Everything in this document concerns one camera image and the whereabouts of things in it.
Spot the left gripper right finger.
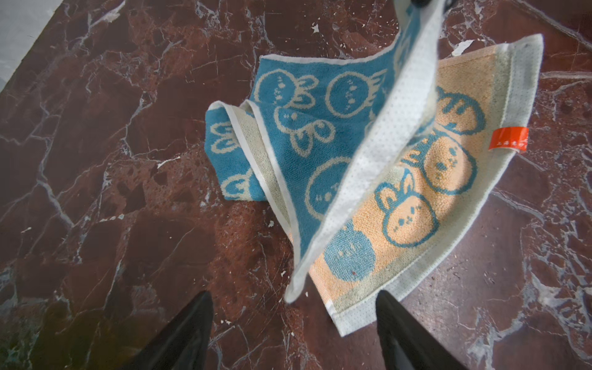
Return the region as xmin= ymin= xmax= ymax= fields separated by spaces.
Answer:
xmin=376 ymin=290 xmax=465 ymax=369

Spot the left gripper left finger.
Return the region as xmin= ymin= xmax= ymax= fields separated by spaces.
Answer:
xmin=121 ymin=291 xmax=214 ymax=369

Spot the teal patterned towel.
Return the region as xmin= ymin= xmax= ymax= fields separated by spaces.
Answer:
xmin=205 ymin=1 xmax=544 ymax=336

